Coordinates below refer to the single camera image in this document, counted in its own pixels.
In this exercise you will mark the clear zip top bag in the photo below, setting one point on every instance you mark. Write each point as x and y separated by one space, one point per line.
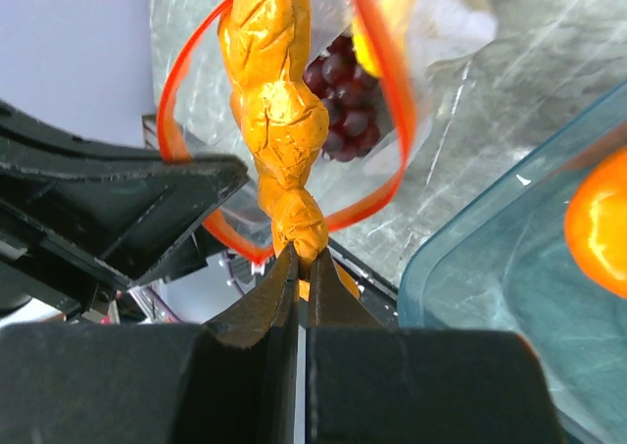
195 112

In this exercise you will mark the smooth orange persimmon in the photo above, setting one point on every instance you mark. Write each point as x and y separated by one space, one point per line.
595 224

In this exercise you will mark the dark red grape bunch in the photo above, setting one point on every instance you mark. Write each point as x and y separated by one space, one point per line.
348 93

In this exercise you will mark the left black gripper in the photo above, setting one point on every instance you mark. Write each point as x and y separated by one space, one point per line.
83 220

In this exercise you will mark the orange dried fruit piece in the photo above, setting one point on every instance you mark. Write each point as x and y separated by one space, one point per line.
265 45

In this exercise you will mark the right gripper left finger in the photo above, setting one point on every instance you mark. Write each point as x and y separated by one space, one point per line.
229 380

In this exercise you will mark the teal plastic food tray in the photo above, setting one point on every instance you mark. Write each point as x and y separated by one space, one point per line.
502 263

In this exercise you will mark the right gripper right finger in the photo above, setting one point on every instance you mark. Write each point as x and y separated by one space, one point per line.
368 383

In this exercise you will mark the yellow pear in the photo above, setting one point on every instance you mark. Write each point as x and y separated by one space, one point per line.
394 16

